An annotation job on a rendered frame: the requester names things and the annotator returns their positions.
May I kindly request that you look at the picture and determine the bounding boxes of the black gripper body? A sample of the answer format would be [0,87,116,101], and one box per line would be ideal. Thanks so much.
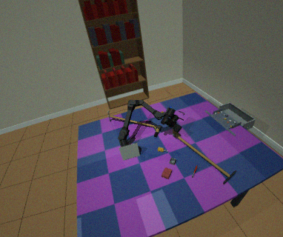
[167,119,182,133]

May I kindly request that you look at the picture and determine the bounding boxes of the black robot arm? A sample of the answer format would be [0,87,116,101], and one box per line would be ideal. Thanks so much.
[118,100,179,147]

